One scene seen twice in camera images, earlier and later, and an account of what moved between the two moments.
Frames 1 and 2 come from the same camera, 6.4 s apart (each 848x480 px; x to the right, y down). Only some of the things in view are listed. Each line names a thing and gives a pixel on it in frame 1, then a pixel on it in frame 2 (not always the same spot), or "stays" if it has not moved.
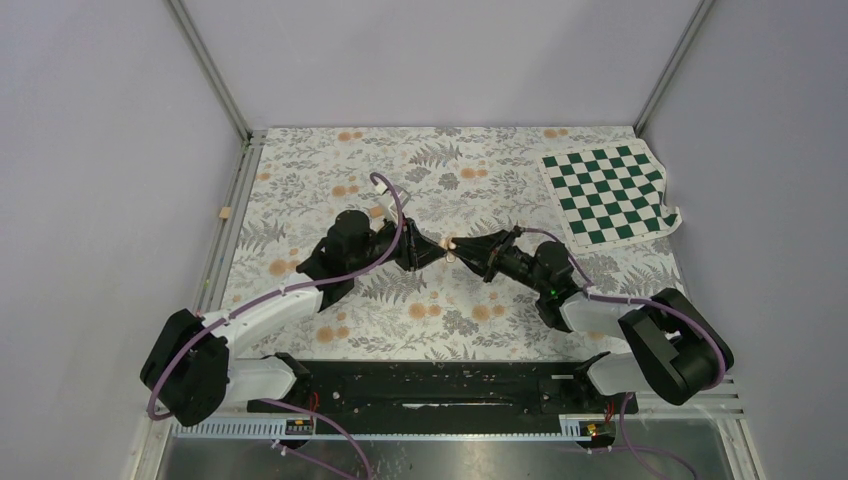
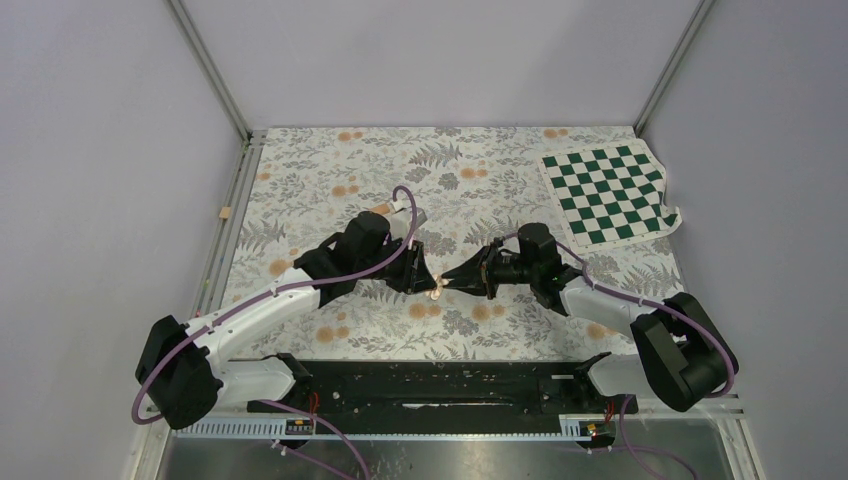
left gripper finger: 426,245 -> 426,279
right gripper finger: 480,265 -> 476,288
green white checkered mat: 608,195 stays
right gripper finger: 485,243 -> 475,272
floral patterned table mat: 427,242 stays
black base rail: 449,389 stays
